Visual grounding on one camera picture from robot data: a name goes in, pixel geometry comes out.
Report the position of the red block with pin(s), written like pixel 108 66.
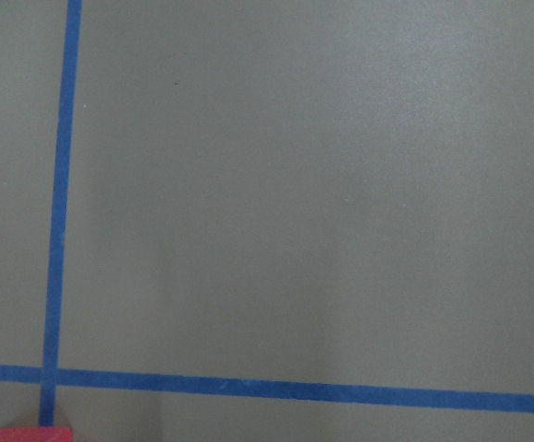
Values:
pixel 36 434

